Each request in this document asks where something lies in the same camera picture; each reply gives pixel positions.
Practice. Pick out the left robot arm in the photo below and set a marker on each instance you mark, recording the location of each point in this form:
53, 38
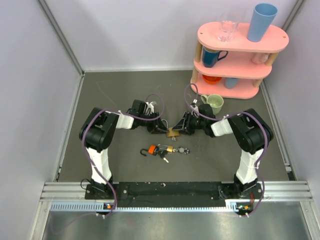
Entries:
98, 130

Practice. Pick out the dark blue mug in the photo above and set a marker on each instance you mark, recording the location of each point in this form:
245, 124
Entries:
210, 57

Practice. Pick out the large brass padlock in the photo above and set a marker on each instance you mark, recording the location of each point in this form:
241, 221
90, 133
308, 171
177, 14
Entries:
171, 133

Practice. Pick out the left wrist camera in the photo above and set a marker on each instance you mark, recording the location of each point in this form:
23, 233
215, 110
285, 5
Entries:
150, 107

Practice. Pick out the grey slotted cable duct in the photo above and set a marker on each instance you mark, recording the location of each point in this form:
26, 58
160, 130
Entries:
101, 207

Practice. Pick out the clear drinking glass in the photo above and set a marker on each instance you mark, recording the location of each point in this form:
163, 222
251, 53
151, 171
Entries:
228, 24

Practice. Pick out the light green mug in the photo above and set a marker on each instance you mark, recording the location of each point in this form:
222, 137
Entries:
214, 100

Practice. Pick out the pink mug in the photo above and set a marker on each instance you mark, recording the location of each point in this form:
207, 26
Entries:
259, 57

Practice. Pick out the orange bowl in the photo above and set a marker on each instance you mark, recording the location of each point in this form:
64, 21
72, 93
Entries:
211, 79

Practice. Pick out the pink three-tier shelf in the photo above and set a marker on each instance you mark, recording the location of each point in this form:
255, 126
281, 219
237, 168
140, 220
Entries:
238, 62

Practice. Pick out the small padlock keys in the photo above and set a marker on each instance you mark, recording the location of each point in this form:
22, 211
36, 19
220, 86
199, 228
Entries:
162, 155

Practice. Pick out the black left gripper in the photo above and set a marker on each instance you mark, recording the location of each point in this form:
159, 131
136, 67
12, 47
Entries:
155, 123

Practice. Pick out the small brass padlock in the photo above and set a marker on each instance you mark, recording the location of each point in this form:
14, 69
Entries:
168, 148

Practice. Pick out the small light blue cup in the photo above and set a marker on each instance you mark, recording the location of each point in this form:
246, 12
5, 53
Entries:
230, 82

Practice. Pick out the aluminium frame rail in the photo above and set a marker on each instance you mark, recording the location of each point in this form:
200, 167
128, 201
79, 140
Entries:
275, 191

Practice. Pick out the black white keychain charm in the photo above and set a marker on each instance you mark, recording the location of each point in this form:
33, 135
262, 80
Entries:
181, 150

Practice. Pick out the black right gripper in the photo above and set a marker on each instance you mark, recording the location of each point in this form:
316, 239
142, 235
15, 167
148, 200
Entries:
188, 130

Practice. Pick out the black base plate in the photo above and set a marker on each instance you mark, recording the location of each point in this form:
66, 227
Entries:
181, 194

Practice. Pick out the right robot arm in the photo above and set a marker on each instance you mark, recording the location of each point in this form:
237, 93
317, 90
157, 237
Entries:
251, 132

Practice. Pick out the light blue tall cup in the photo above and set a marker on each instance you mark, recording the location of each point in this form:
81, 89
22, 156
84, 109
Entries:
262, 17

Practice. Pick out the orange black hook lock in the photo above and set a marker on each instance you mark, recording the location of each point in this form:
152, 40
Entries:
152, 150

